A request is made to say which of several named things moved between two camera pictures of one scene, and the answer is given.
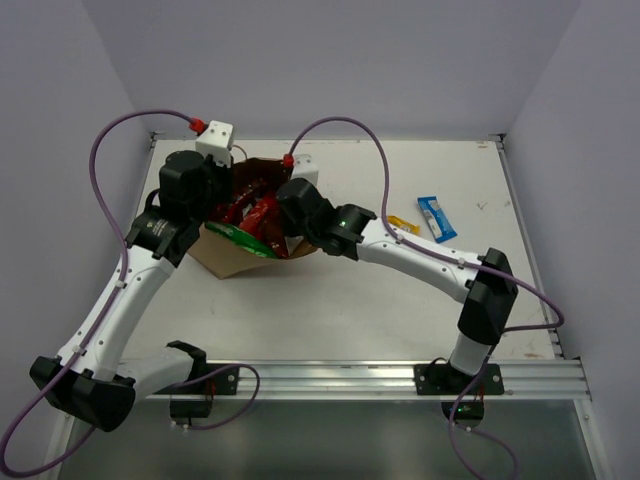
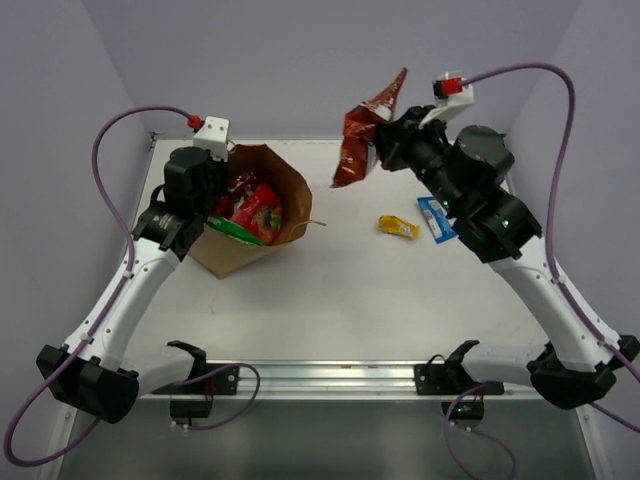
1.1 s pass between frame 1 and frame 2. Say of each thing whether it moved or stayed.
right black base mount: stayed
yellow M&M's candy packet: stayed
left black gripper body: stayed
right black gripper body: moved
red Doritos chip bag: moved
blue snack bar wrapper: stayed
